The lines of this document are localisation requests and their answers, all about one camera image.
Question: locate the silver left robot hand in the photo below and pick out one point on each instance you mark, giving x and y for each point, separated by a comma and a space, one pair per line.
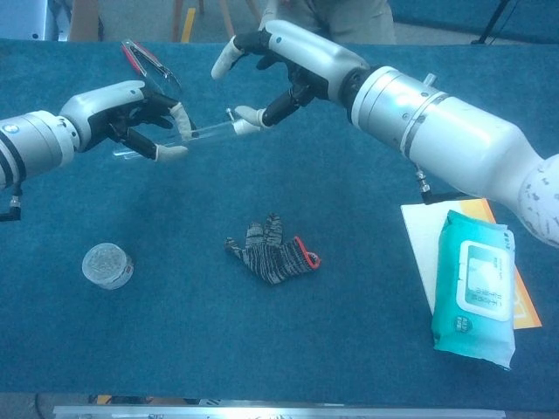
100, 105

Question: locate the teal wet wipes pack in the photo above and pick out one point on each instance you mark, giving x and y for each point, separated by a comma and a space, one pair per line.
471, 331

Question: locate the aluminium profile rail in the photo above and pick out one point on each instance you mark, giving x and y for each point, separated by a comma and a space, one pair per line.
279, 412

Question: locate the clear round screw container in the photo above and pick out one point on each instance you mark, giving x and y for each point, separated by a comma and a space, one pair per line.
105, 264

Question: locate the brown wooden board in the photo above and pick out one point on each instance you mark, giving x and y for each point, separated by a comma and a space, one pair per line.
85, 22

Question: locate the silver metal cabinet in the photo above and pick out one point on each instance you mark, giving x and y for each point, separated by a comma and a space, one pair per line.
22, 17

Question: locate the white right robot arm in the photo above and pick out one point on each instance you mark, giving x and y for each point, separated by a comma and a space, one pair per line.
458, 139

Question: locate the grey knitted glove red cuff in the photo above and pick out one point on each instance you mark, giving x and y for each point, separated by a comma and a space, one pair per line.
275, 259

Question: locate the clear glass test tube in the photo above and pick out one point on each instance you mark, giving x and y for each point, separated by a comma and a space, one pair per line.
214, 129

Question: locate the seated person beige trousers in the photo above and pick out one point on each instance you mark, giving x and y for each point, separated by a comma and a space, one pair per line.
358, 22

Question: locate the orange and white booklet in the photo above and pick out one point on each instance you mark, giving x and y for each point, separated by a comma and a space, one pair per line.
423, 235

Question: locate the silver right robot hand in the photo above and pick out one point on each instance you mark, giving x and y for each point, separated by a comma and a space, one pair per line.
323, 61

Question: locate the blue felt table cloth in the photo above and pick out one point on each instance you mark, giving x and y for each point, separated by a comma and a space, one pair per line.
279, 349

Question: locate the black tripod leg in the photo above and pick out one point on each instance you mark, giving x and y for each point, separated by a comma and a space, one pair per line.
491, 24

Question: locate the wooden chair legs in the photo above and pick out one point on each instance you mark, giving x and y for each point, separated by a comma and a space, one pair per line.
176, 22

